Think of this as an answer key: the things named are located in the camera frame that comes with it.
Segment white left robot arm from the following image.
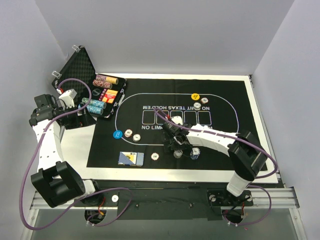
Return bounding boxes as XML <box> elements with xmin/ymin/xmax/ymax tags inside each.
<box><xmin>29</xmin><ymin>89</ymin><xmax>103</xmax><ymax>208</ymax></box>

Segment teal chip roll lower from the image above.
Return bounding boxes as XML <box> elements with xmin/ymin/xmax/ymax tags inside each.
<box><xmin>86</xmin><ymin>104</ymin><xmax>104</xmax><ymax>115</ymax></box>

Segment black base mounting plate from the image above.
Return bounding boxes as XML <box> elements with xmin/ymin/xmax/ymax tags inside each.
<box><xmin>72</xmin><ymin>178</ymin><xmax>287</xmax><ymax>222</ymax></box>

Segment blue 5 chip stack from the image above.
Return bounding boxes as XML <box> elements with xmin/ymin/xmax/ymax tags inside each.
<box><xmin>189</xmin><ymin>147</ymin><xmax>201</xmax><ymax>160</ymax></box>

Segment teal chip roll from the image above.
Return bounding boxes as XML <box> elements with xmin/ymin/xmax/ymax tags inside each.
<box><xmin>81</xmin><ymin>97</ymin><xmax>107</xmax><ymax>109</ymax></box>
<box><xmin>86</xmin><ymin>104</ymin><xmax>104</xmax><ymax>115</ymax></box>

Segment orange card deck box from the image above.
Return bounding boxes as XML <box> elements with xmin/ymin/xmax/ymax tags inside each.
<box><xmin>99</xmin><ymin>88</ymin><xmax>118</xmax><ymax>104</ymax></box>

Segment grey chips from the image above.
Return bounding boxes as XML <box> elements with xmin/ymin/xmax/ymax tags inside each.
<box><xmin>193</xmin><ymin>102</ymin><xmax>202</xmax><ymax>111</ymax></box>
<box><xmin>132</xmin><ymin>134</ymin><xmax>141</xmax><ymax>142</ymax></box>

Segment red chips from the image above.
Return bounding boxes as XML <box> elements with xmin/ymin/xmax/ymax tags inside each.
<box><xmin>124</xmin><ymin>129</ymin><xmax>133</xmax><ymax>138</ymax></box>
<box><xmin>200</xmin><ymin>97</ymin><xmax>209</xmax><ymax>104</ymax></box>

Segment grey 1 chip stack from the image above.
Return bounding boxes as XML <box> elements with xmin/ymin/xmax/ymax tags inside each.
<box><xmin>173</xmin><ymin>150</ymin><xmax>183</xmax><ymax>159</ymax></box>

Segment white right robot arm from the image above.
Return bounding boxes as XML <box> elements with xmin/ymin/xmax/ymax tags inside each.
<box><xmin>162</xmin><ymin>120</ymin><xmax>268</xmax><ymax>205</ymax></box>

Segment aluminium front rail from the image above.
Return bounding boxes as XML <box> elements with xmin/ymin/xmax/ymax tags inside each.
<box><xmin>30</xmin><ymin>188</ymin><xmax>300</xmax><ymax>210</ymax></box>

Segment brown chip roll top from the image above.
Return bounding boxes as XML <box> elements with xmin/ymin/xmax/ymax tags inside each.
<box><xmin>95</xmin><ymin>74</ymin><xmax>119</xmax><ymax>85</ymax></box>

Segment red 100 chip stack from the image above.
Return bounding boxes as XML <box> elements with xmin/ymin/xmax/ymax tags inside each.
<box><xmin>150</xmin><ymin>152</ymin><xmax>160</xmax><ymax>161</ymax></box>

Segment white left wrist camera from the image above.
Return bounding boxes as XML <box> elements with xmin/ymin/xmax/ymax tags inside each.
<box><xmin>58</xmin><ymin>89</ymin><xmax>77</xmax><ymax>109</ymax></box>

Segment black round dealer puck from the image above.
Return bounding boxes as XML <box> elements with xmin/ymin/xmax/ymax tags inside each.
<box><xmin>92</xmin><ymin>88</ymin><xmax>101</xmax><ymax>96</ymax></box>

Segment yellow big blind button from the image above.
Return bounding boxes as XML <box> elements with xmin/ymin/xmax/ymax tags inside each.
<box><xmin>191</xmin><ymin>93</ymin><xmax>200</xmax><ymax>101</ymax></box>

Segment blue small blind button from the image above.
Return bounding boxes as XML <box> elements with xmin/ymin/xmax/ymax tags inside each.
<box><xmin>112</xmin><ymin>130</ymin><xmax>123</xmax><ymax>140</ymax></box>

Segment blue playing card box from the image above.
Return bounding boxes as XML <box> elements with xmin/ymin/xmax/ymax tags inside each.
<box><xmin>118</xmin><ymin>151</ymin><xmax>145</xmax><ymax>167</ymax></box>

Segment black poker table mat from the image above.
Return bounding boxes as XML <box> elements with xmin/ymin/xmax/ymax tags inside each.
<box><xmin>87</xmin><ymin>79</ymin><xmax>266</xmax><ymax>171</ymax></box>

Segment teal chip roll upper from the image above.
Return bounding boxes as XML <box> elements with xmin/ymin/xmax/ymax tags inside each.
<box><xmin>81</xmin><ymin>97</ymin><xmax>107</xmax><ymax>109</ymax></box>

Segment black chip carrying case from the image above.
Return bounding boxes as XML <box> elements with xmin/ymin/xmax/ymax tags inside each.
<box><xmin>51</xmin><ymin>46</ymin><xmax>127</xmax><ymax>130</ymax></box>

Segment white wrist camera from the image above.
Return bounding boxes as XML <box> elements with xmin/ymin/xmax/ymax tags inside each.
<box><xmin>171</xmin><ymin>116</ymin><xmax>184</xmax><ymax>125</ymax></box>
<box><xmin>58</xmin><ymin>89</ymin><xmax>77</xmax><ymax>109</ymax></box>

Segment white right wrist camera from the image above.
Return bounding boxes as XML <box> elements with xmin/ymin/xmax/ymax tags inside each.
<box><xmin>171</xmin><ymin>116</ymin><xmax>184</xmax><ymax>125</ymax></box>

